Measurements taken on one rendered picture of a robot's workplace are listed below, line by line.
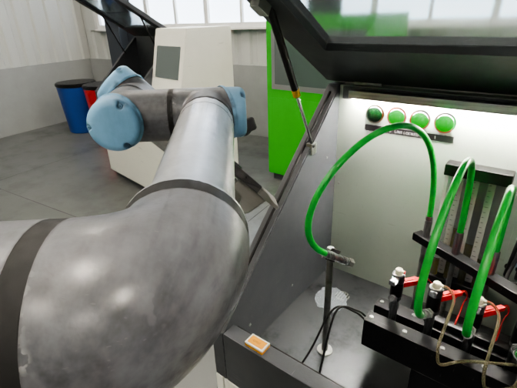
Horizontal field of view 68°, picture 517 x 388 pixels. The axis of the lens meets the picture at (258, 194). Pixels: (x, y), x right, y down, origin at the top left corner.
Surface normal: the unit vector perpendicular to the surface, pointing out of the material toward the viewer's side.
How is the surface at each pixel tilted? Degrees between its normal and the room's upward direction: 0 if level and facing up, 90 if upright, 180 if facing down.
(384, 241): 90
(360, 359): 0
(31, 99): 90
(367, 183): 90
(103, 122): 90
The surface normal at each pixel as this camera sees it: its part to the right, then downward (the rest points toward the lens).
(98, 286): 0.34, -0.45
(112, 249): 0.26, -0.71
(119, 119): 0.06, 0.43
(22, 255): -0.01, -0.77
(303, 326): -0.03, -0.90
